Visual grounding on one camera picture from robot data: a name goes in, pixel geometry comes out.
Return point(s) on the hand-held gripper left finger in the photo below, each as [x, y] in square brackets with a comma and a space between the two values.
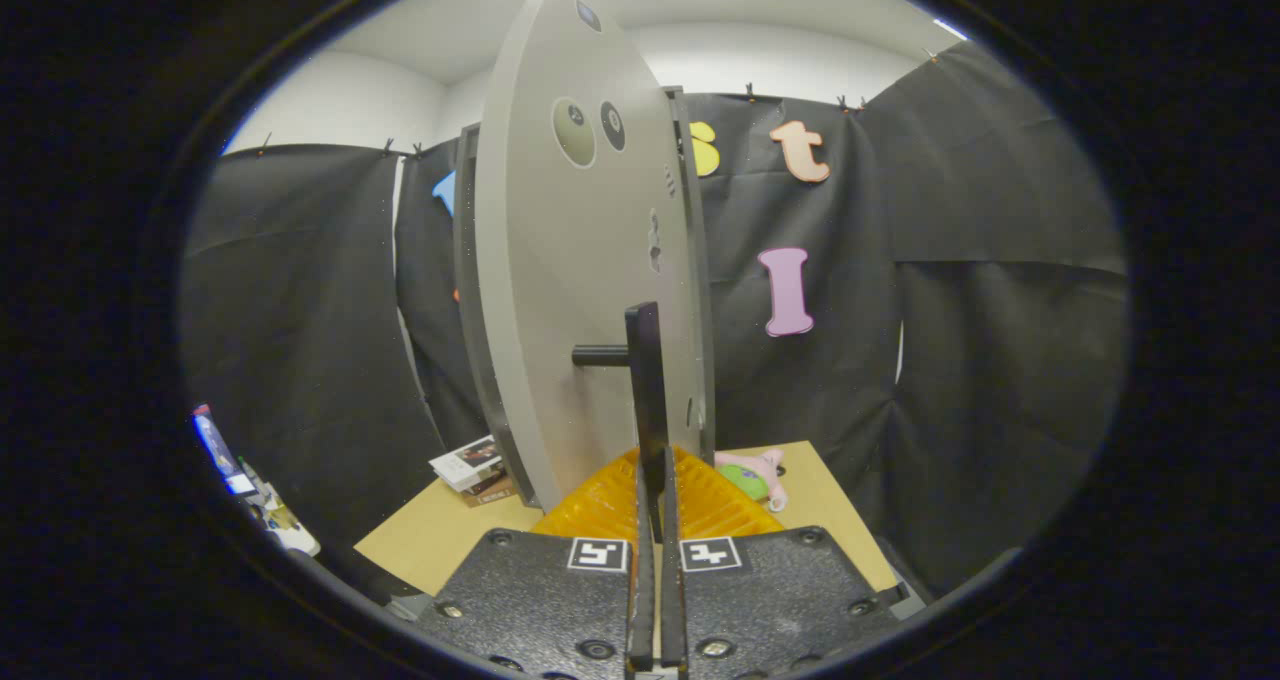
[642, 600]

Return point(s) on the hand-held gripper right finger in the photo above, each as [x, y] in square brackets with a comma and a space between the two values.
[673, 600]

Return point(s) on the light grey shoe cabinet door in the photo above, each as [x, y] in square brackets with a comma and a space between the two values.
[560, 260]

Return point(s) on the grey shoe cabinet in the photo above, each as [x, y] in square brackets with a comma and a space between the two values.
[468, 260]

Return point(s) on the pink and green plush toy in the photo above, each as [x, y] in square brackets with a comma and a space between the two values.
[760, 465]

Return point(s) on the stack of books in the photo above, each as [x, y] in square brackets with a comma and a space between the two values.
[465, 460]

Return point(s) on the black backdrop cloth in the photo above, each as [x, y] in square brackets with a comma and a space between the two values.
[1000, 360]

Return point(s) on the pile of assorted colourful items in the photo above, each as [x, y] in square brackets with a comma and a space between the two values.
[215, 445]

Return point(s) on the small ceiling light panel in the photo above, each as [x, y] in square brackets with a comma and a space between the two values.
[950, 28]

